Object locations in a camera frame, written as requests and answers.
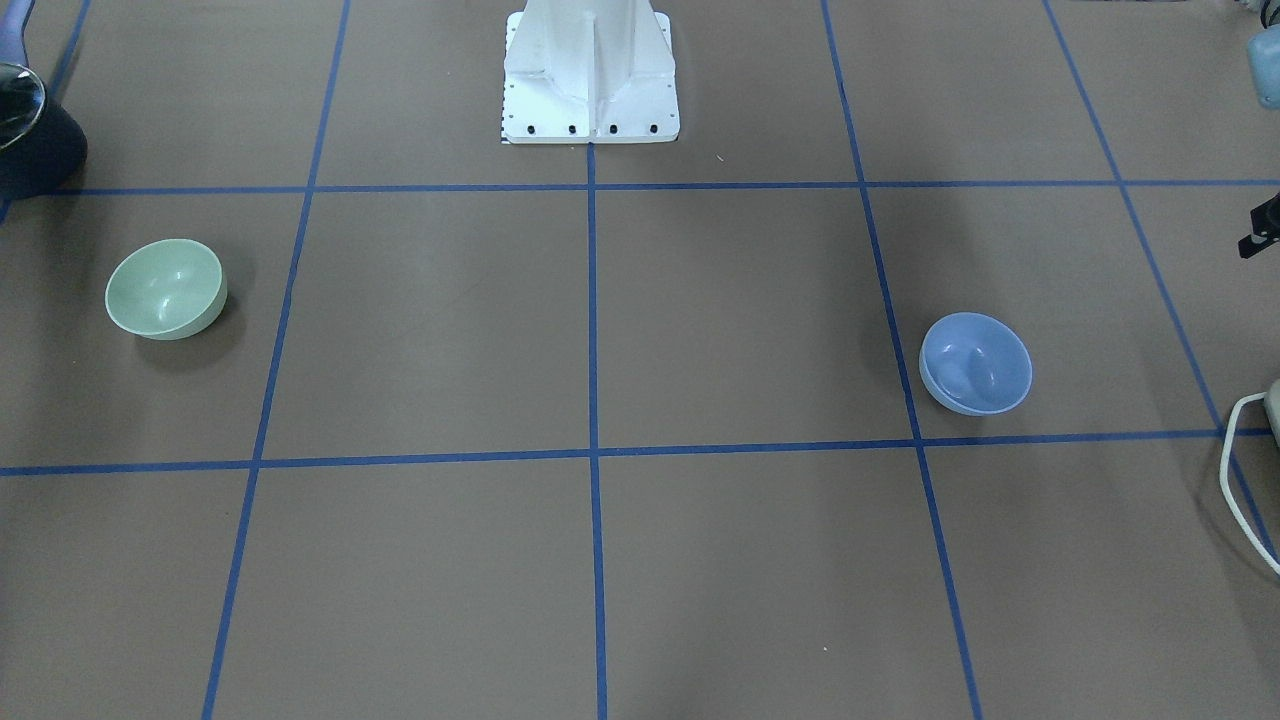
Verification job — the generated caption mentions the white chrome toaster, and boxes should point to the white chrome toaster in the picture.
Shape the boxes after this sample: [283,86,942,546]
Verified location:
[1262,379,1280,447]

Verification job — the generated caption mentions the white toaster power cable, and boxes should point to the white toaster power cable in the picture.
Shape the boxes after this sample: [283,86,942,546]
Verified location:
[1220,393,1280,577]

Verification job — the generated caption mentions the blue bowl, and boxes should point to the blue bowl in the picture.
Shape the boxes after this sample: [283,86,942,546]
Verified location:
[918,313,1036,416]

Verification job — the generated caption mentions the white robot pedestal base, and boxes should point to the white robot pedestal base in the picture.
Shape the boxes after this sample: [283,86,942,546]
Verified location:
[500,1,681,145]

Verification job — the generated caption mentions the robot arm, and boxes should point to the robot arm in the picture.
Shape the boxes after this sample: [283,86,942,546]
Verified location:
[1236,20,1279,259]

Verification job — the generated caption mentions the green bowl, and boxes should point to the green bowl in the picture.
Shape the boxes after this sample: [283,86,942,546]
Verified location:
[104,238,229,341]

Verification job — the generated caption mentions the dark blue saucepan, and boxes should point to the dark blue saucepan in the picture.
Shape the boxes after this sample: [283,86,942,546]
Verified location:
[1,1,88,202]

